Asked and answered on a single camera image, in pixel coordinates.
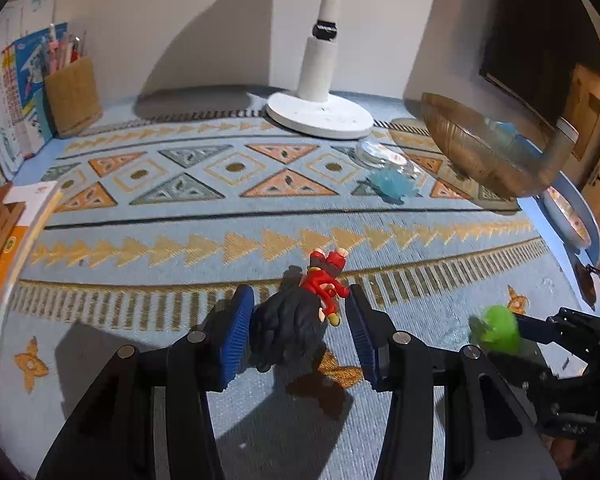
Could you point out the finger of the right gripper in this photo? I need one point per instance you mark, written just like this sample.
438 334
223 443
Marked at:
518 371
540 331

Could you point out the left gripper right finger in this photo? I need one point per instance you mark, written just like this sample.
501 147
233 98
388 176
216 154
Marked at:
487 433

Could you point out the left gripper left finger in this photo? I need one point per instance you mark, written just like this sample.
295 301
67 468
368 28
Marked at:
110 433

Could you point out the green rubber toy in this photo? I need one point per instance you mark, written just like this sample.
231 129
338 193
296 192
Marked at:
495 331

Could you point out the red figure black hair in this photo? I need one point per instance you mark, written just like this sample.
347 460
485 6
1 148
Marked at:
291 324

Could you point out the teal translucent toy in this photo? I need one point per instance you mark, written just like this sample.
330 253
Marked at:
389 185

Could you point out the clear round lidded container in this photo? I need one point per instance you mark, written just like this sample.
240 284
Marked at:
375 155

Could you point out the pink cartoon plate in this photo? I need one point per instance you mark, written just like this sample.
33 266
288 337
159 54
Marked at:
567 222

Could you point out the beige thermos bottle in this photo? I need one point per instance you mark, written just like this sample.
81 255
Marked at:
560 146

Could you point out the patterned blue table mat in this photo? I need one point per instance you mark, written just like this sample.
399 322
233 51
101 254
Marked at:
162 217

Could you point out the dark television screen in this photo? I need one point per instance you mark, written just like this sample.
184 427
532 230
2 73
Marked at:
546 53

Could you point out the white desk lamp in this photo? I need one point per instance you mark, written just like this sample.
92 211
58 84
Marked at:
311 109

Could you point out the woven pen holder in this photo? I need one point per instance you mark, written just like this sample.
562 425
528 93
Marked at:
73 97

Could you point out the row of standing books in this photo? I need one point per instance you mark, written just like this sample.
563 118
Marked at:
25 122

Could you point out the pens in holder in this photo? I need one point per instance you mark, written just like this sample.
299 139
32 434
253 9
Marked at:
60 48

